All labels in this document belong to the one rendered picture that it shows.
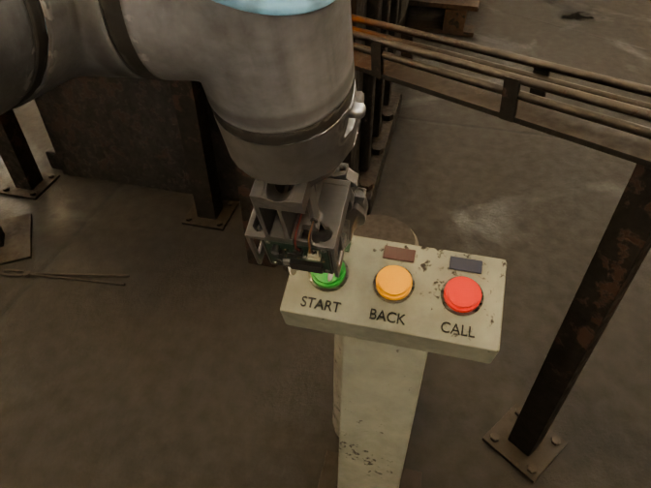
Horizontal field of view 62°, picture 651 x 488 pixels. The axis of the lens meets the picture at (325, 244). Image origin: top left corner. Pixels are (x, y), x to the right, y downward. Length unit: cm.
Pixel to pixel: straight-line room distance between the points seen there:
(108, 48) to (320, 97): 11
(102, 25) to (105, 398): 109
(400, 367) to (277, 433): 56
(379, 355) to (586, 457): 70
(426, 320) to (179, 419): 75
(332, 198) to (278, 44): 18
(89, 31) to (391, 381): 53
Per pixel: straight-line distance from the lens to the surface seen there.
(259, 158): 33
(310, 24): 27
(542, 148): 207
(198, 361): 131
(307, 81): 29
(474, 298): 60
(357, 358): 67
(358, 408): 76
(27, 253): 171
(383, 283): 60
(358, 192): 46
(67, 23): 29
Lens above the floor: 104
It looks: 43 degrees down
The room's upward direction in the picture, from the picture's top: straight up
